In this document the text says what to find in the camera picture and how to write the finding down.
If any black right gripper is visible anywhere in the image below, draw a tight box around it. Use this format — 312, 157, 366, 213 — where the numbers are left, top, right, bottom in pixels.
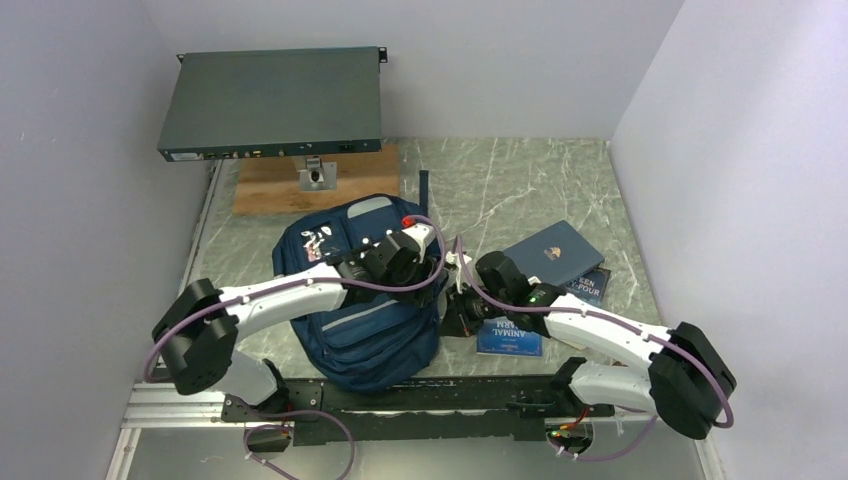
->
437, 278, 511, 337

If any navy blue student backpack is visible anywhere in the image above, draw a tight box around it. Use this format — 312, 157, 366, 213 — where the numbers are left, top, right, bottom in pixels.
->
271, 194, 440, 393

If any pink eraser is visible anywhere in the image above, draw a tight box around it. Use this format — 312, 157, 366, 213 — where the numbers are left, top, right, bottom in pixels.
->
300, 226, 333, 262

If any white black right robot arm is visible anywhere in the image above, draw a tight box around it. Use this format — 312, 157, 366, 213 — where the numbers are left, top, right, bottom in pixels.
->
442, 250, 737, 440

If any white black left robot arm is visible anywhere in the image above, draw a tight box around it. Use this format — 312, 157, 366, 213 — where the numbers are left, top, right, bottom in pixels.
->
150, 224, 448, 420

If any Animal Farm book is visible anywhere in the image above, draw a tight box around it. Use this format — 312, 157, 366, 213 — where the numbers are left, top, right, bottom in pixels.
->
476, 318, 543, 357

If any navy blue notebook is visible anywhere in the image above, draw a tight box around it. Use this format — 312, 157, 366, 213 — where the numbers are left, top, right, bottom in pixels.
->
504, 220, 605, 286

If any Nineteen Eighty-Four book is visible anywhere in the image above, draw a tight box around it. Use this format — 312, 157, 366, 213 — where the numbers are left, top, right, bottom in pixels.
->
565, 267, 611, 307

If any wooden board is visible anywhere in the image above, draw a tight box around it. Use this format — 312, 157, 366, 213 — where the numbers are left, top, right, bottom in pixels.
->
232, 145, 400, 215

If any grey rack server box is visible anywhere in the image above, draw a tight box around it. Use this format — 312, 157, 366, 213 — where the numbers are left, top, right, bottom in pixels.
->
157, 46, 388, 162

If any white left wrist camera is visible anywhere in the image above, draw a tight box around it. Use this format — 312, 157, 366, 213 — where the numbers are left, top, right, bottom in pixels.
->
401, 215, 436, 258

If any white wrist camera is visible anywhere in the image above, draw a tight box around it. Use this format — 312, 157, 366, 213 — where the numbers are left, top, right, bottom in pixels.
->
445, 236, 474, 292
401, 215, 436, 258

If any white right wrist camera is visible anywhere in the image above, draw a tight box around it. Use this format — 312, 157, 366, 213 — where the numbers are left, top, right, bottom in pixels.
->
445, 236, 474, 292

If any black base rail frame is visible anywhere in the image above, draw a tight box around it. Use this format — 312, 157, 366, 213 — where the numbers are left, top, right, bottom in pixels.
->
221, 376, 616, 455

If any grey metal stand bracket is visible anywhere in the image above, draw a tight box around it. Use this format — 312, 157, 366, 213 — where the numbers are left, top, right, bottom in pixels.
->
294, 156, 337, 192

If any aluminium side rail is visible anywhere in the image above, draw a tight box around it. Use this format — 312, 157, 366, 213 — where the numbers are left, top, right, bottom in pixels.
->
177, 160, 222, 294

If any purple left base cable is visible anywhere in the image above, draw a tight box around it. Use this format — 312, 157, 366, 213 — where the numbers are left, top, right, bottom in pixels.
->
243, 410, 357, 480

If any aluminium extrusion rail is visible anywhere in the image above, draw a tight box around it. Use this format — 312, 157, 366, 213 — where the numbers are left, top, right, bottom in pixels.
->
119, 376, 709, 432

